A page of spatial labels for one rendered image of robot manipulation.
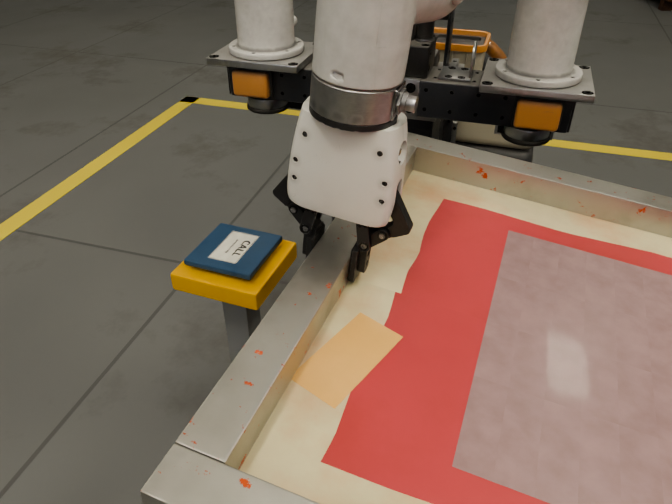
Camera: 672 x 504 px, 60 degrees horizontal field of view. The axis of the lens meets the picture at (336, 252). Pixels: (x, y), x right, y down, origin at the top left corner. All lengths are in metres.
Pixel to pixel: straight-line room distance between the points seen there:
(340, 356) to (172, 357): 1.58
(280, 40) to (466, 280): 0.54
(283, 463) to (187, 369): 1.58
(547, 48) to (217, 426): 0.69
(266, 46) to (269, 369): 0.65
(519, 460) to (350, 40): 0.33
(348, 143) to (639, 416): 0.33
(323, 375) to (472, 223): 0.30
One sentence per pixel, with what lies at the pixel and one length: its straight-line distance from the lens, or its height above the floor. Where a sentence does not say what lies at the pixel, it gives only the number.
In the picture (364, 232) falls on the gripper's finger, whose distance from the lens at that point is 0.54.
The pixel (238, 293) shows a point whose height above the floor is 0.95.
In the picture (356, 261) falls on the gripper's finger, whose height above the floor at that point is 1.09.
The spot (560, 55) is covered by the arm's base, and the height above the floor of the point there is 1.18.
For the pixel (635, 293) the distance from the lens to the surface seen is 0.69.
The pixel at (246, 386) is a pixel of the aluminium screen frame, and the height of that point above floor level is 1.10.
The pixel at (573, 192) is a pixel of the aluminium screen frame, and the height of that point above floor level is 1.07.
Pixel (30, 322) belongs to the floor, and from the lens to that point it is 2.39.
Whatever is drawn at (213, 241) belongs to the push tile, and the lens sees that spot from 0.82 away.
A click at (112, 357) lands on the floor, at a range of 2.13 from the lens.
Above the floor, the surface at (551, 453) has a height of 1.04.
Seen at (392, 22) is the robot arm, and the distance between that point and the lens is 0.44.
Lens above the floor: 1.42
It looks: 35 degrees down
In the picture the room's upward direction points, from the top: straight up
